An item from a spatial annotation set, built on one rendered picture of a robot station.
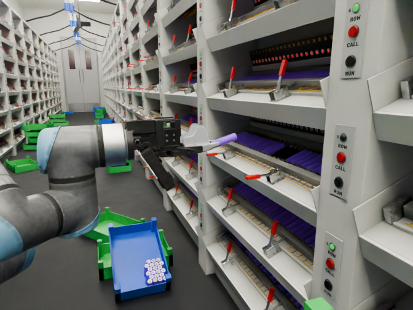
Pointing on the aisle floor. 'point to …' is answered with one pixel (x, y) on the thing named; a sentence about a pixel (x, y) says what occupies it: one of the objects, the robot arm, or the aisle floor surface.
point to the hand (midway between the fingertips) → (212, 146)
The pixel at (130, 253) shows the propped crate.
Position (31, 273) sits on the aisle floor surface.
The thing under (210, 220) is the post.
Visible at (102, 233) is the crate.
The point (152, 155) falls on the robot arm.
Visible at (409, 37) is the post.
